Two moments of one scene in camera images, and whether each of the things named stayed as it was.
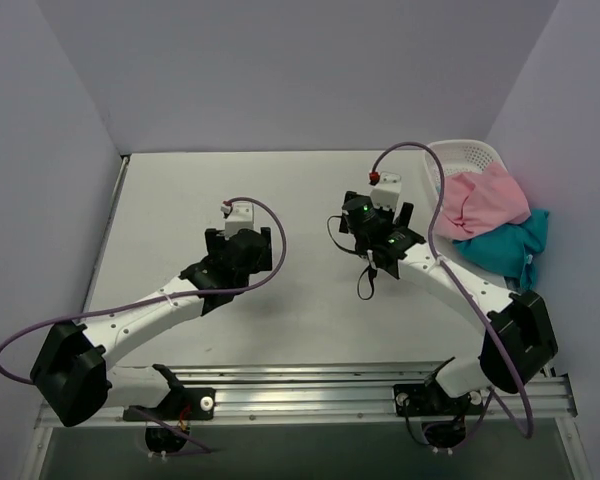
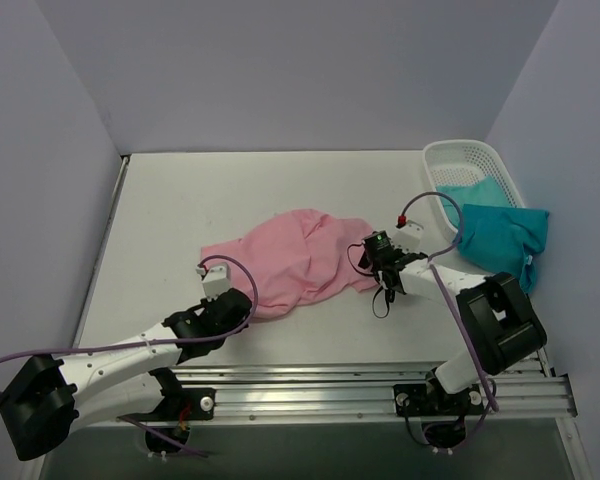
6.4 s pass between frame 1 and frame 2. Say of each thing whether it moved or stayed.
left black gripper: moved
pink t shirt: moved
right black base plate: stayed
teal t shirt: stayed
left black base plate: stayed
